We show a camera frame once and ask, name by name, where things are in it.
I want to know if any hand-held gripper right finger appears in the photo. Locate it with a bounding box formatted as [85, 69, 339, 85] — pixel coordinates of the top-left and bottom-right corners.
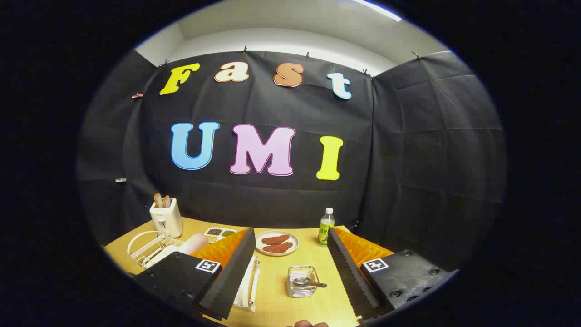
[327, 227, 454, 321]

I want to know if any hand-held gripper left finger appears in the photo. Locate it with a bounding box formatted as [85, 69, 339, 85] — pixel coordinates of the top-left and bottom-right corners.
[134, 228, 257, 321]

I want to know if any metal spoon with dark handle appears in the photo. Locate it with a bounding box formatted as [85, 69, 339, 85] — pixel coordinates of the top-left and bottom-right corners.
[293, 277, 327, 289]

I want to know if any metal wire basket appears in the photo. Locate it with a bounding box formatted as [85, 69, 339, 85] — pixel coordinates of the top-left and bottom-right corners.
[287, 266, 320, 298]

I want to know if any pink plate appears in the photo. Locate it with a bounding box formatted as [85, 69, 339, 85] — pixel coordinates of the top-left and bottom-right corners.
[179, 233, 209, 255]

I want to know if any white wire dish rack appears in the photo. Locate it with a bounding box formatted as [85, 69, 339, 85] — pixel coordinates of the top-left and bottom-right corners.
[127, 230, 261, 314]

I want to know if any white plate with sausages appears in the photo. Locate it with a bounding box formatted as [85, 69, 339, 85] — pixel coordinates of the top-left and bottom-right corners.
[255, 231, 300, 257]

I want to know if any white compartment tray with spices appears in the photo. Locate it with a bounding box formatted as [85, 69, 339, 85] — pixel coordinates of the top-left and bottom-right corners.
[204, 227, 237, 244]

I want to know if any green tea bottle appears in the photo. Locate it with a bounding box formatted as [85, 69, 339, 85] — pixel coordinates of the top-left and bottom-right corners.
[317, 208, 335, 247]

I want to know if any white toaster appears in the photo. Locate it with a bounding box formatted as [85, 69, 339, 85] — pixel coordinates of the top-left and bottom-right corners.
[150, 198, 183, 238]

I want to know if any black backdrop cloth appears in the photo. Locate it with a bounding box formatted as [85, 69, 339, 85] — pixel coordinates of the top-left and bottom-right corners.
[77, 48, 507, 273]

